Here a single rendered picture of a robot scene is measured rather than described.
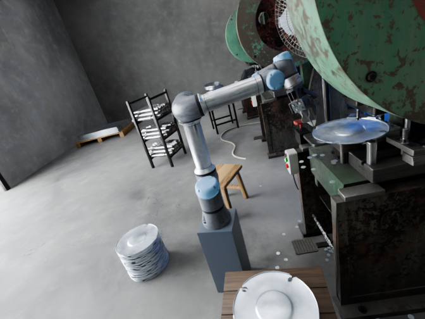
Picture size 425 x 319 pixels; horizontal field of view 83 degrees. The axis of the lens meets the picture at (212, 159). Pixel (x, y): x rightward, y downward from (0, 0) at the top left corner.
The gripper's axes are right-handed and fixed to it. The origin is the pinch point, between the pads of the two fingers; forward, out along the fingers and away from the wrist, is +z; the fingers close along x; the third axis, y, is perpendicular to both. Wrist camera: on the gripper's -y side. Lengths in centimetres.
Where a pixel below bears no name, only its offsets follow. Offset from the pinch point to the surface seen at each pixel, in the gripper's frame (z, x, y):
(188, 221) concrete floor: 43, -123, 25
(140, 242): 25, -102, 72
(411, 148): 17.6, 34.2, 8.9
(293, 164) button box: 19.0, -20.8, -0.3
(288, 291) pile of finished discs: 44, -2, 59
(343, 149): 13.3, 11.6, 7.4
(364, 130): 9.6, 19.5, 0.9
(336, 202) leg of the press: 24.6, 13.0, 31.3
